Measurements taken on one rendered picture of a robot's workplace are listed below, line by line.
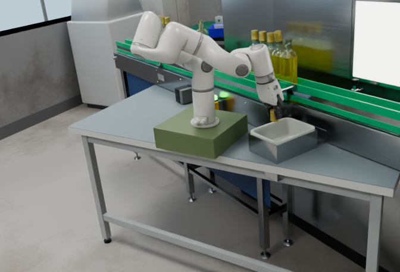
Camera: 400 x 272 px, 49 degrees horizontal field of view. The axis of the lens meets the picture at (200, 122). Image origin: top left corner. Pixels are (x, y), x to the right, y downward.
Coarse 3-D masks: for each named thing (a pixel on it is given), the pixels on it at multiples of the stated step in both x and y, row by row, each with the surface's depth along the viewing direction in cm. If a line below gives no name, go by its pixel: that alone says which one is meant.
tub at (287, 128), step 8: (280, 120) 186; (288, 120) 187; (296, 120) 184; (256, 128) 180; (264, 128) 182; (272, 128) 184; (280, 128) 187; (288, 128) 188; (296, 128) 184; (304, 128) 181; (312, 128) 175; (264, 136) 183; (272, 136) 185; (280, 136) 187; (288, 136) 187; (296, 136) 170
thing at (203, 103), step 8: (192, 96) 186; (200, 96) 182; (208, 96) 182; (200, 104) 183; (208, 104) 183; (200, 112) 185; (208, 112) 185; (192, 120) 192; (200, 120) 186; (208, 120) 186; (216, 120) 190
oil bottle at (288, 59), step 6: (282, 54) 194; (288, 54) 192; (294, 54) 193; (282, 60) 195; (288, 60) 192; (294, 60) 194; (282, 66) 196; (288, 66) 193; (294, 66) 195; (282, 72) 197; (288, 72) 194; (294, 72) 196; (282, 78) 198; (288, 78) 195; (294, 78) 197
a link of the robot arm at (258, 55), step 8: (240, 48) 162; (248, 48) 161; (256, 48) 157; (264, 48) 156; (248, 56) 159; (256, 56) 156; (264, 56) 157; (256, 64) 158; (264, 64) 158; (256, 72) 160; (264, 72) 159
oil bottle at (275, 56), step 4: (276, 52) 198; (280, 52) 197; (272, 56) 200; (276, 56) 198; (280, 56) 197; (272, 60) 201; (276, 60) 198; (272, 64) 202; (276, 64) 199; (276, 68) 200; (280, 68) 199; (276, 72) 201; (280, 72) 199; (276, 76) 201; (280, 76) 200
